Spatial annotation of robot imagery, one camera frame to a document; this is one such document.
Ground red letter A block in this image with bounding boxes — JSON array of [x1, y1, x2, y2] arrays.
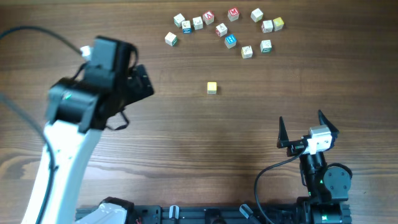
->
[[202, 11, 215, 25]]

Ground white block blue side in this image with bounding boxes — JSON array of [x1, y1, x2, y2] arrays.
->
[[181, 21, 192, 34]]

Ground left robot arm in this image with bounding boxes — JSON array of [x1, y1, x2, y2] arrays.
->
[[22, 36, 154, 223]]

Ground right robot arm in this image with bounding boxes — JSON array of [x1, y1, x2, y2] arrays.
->
[[277, 111, 353, 224]]

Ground white block red edge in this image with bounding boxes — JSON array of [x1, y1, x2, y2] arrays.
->
[[261, 20, 274, 33]]

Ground yellow top block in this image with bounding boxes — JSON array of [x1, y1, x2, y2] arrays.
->
[[272, 17, 284, 31]]

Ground red letter M block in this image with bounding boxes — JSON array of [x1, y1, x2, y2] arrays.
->
[[228, 7, 240, 22]]

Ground blue top block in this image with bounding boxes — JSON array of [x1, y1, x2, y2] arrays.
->
[[224, 34, 237, 49]]

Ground white block yellow side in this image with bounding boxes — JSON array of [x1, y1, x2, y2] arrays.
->
[[241, 45, 253, 59]]

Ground white block green edge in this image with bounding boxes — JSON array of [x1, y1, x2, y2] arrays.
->
[[174, 13, 185, 27]]

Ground white cube block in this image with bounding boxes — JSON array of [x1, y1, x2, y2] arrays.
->
[[251, 8, 264, 22]]

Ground white block teal side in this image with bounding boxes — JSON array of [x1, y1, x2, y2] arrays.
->
[[260, 40, 272, 53]]

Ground white block red side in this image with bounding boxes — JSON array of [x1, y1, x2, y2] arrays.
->
[[215, 23, 228, 37]]

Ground white block green side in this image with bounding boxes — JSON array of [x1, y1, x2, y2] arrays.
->
[[165, 32, 178, 47]]

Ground left black cable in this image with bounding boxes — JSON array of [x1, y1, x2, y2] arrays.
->
[[0, 25, 83, 224]]

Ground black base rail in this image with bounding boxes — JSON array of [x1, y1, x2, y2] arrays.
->
[[74, 203, 352, 224]]

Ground right black cable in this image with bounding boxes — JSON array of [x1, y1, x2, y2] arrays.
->
[[253, 146, 308, 224]]

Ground black cable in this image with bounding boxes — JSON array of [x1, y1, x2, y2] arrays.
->
[[0, 25, 83, 224], [253, 146, 308, 224]]

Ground plain white block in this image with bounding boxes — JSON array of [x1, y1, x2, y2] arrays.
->
[[192, 17, 203, 30]]

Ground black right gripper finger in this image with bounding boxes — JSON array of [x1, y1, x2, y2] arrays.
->
[[318, 110, 340, 137], [277, 116, 290, 148]]

